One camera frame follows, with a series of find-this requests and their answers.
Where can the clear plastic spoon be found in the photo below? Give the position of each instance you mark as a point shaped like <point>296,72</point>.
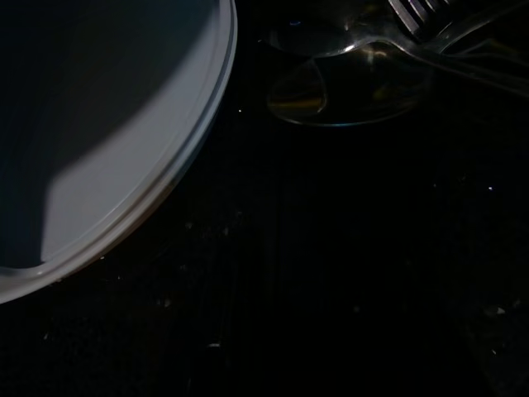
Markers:
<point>351,95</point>

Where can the translucent plastic fork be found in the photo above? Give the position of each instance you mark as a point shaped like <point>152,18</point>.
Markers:
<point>417,20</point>

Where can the white round bowl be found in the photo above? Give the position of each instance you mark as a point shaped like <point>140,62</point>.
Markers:
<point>124,124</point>

